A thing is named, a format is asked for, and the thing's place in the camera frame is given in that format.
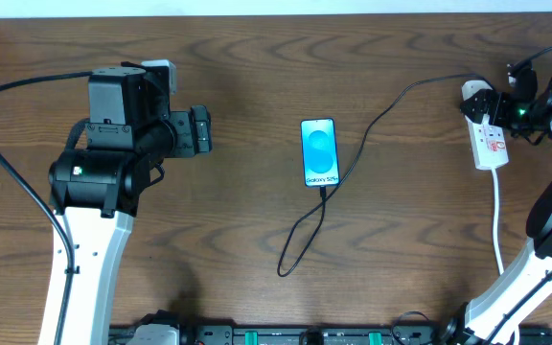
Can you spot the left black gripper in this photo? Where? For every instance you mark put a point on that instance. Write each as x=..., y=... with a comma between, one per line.
x=180, y=134

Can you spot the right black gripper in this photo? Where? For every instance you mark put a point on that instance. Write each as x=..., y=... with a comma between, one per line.
x=497, y=108

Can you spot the blue Galaxy smartphone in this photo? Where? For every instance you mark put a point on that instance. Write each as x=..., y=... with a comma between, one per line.
x=319, y=151

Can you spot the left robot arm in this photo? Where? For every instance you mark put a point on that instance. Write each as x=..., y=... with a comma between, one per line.
x=96, y=184

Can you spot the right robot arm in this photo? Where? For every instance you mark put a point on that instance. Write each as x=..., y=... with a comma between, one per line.
x=494, y=316

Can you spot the white power strip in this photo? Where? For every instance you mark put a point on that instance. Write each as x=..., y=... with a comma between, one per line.
x=488, y=146

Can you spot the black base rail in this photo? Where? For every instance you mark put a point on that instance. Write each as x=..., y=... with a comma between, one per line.
x=228, y=335

